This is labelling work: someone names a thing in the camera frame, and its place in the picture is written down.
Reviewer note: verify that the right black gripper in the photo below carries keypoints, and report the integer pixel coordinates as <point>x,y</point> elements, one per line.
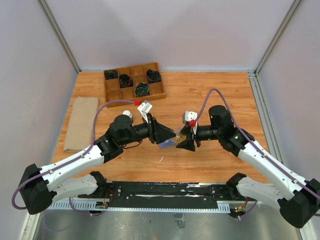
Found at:
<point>188,144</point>

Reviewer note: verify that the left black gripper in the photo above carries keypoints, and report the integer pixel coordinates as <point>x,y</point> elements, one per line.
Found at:
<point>158,133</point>

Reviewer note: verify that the clear jar of yellow pills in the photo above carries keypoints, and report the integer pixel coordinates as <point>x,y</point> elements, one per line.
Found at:
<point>179,137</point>

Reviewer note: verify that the blue weekly pill organizer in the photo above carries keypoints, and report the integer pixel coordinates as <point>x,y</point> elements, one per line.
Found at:
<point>167,144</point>

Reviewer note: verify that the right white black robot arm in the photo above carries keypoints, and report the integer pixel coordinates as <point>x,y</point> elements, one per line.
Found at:
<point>296,198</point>

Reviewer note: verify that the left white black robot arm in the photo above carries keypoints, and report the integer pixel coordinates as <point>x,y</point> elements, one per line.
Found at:
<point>39,187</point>

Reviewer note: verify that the brown bottle with white cap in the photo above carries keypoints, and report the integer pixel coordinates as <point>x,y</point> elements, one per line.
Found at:
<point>127,113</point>

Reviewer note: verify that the wooden compartment tray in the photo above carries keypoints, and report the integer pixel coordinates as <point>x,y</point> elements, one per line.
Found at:
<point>134,83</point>

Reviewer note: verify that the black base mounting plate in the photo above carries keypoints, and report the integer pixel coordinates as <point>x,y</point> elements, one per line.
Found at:
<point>163,195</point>

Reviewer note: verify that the folded beige cloth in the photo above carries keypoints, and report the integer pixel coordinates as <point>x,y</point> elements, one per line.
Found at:
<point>80,127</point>

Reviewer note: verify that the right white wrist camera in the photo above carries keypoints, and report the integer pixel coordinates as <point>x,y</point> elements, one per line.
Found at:
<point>188,116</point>

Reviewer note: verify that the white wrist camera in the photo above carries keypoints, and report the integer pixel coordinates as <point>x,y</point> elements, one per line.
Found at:
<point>144,108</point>
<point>188,116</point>

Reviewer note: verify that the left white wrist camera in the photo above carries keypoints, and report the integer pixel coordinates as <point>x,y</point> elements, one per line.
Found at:
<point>144,108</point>

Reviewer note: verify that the grey slotted cable duct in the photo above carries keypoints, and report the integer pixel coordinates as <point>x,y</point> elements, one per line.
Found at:
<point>97,206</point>

